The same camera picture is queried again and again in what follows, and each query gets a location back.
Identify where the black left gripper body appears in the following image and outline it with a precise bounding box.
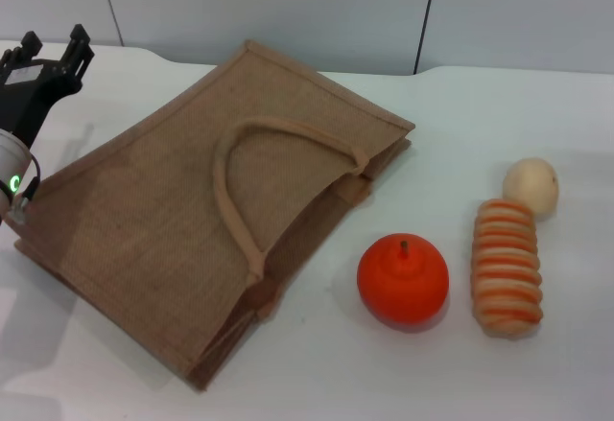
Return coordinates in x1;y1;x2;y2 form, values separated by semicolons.
0;49;85;150

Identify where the brown jute handbag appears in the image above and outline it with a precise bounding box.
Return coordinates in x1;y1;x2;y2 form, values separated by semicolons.
12;39;416;383

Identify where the orange persimmon fruit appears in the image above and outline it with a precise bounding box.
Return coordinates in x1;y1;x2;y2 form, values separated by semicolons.
356;232;451;332

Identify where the pale beige round fruit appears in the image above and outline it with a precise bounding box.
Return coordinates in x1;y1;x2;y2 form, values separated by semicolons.
502;157;560;217

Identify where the striped twisted bread roll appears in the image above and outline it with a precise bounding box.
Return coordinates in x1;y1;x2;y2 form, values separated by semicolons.
470;199;545;339

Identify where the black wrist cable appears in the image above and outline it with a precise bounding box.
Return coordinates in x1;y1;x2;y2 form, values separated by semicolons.
9;151;42;223

